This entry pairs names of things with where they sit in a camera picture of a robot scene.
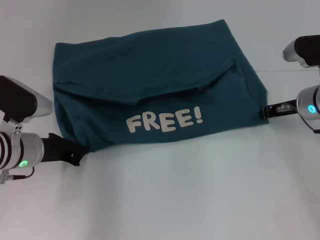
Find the teal blue shirt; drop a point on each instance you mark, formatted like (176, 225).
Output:
(162, 75)

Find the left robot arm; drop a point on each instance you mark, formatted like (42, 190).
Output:
(25, 150)

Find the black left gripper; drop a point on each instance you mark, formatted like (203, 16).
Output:
(61, 150)

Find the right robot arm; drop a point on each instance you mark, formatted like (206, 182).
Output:
(310, 103)

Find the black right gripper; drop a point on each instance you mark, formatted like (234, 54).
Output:
(283, 110)

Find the silver stud on right gripper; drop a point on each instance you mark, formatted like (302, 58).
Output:
(283, 107)

